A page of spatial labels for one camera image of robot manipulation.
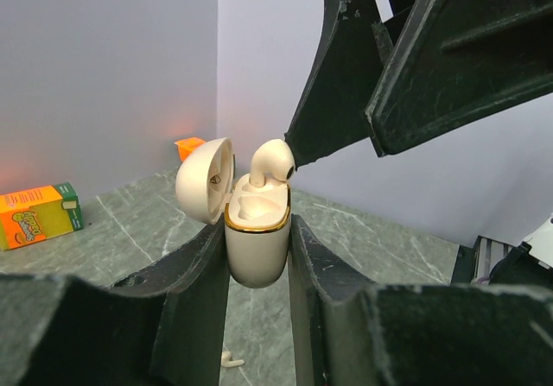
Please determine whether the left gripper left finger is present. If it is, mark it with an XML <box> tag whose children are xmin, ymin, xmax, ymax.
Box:
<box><xmin>1</xmin><ymin>224</ymin><xmax>229</xmax><ymax>385</ymax></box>

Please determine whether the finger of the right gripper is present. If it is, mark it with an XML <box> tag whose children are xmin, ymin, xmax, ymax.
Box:
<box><xmin>365</xmin><ymin>0</ymin><xmax>552</xmax><ymax>156</ymax></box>
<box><xmin>284</xmin><ymin>0</ymin><xmax>383</xmax><ymax>168</ymax></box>

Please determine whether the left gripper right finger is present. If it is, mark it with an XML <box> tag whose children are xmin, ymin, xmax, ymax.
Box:
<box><xmin>288</xmin><ymin>216</ymin><xmax>552</xmax><ymax>385</ymax></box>

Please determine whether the pink earbud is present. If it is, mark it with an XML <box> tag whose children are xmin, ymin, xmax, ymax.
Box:
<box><xmin>220</xmin><ymin>351</ymin><xmax>245</xmax><ymax>368</ymax></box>
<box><xmin>250</xmin><ymin>139</ymin><xmax>296</xmax><ymax>188</ymax></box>

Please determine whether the pink earbud charging case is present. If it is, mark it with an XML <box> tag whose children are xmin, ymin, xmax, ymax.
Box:
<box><xmin>175</xmin><ymin>137</ymin><xmax>291</xmax><ymax>288</ymax></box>

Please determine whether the orange juice box back right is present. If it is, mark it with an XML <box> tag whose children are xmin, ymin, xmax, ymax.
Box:
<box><xmin>175</xmin><ymin>137</ymin><xmax>206</xmax><ymax>161</ymax></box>

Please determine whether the orange juice box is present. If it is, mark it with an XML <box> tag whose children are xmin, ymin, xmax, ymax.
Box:
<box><xmin>175</xmin><ymin>137</ymin><xmax>206</xmax><ymax>161</ymax></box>
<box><xmin>1</xmin><ymin>182</ymin><xmax>84</xmax><ymax>251</ymax></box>

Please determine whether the orange juice box back middle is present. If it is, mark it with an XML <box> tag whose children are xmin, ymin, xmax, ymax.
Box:
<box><xmin>1</xmin><ymin>182</ymin><xmax>84</xmax><ymax>251</ymax></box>

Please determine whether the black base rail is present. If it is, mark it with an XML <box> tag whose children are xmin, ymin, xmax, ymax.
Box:
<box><xmin>450</xmin><ymin>236</ymin><xmax>513</xmax><ymax>285</ymax></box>

